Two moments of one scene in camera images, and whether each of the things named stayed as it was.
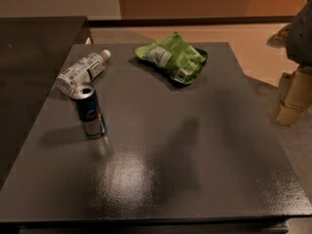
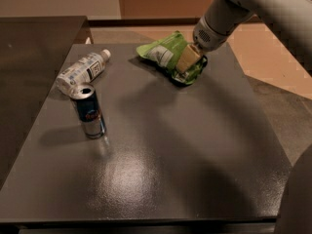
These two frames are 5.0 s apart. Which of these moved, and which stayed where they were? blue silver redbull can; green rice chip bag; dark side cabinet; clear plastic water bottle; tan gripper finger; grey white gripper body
Moved: tan gripper finger; grey white gripper body
Stayed: blue silver redbull can; green rice chip bag; clear plastic water bottle; dark side cabinet
